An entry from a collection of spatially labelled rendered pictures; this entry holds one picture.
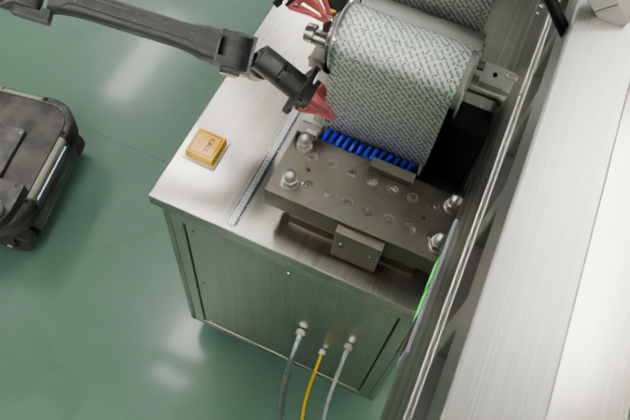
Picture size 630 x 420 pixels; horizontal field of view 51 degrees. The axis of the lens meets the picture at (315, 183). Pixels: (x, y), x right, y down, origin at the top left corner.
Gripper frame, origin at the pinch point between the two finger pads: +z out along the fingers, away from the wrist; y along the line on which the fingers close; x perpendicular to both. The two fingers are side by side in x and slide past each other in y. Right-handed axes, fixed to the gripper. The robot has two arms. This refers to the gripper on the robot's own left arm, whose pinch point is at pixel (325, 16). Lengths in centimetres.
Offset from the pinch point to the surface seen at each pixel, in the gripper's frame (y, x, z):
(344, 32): 6.1, 6.8, 2.8
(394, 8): -10.6, 4.8, 9.2
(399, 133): 6.4, -0.6, 26.5
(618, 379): 52, 47, 43
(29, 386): 67, -139, 27
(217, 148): 16.5, -36.8, 6.6
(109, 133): -24, -153, -5
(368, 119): 6.8, -4.0, 20.6
